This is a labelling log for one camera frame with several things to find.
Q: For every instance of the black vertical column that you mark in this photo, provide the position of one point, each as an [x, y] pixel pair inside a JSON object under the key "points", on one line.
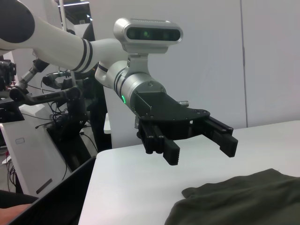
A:
{"points": [[99, 122]]}

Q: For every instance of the person arm dark sleeve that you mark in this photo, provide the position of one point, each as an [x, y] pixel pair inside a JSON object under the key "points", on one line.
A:
{"points": [[9, 215]]}

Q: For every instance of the silver black rod linkage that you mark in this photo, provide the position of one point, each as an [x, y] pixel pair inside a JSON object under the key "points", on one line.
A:
{"points": [[28, 75]]}

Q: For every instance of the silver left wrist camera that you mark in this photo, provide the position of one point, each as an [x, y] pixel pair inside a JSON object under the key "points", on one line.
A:
{"points": [[152, 34]]}

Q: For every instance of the silver cylindrical connector plug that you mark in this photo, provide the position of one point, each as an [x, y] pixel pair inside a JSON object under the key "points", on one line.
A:
{"points": [[184, 102]]}

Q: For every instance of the black flat monitor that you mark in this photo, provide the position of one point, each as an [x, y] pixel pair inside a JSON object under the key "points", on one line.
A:
{"points": [[61, 197]]}

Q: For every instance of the dark green printed t-shirt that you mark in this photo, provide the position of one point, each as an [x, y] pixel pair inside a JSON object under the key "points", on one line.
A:
{"points": [[234, 201]]}

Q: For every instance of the black stand frame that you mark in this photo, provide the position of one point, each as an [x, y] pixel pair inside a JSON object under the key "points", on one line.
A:
{"points": [[75, 140]]}

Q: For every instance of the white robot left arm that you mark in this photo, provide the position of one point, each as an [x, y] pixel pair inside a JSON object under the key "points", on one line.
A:
{"points": [[58, 47]]}

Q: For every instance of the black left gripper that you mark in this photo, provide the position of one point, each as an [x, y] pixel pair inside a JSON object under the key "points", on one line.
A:
{"points": [[168, 110]]}

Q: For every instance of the white equipment cabinet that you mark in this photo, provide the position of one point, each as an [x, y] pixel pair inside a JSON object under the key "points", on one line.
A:
{"points": [[25, 159]]}

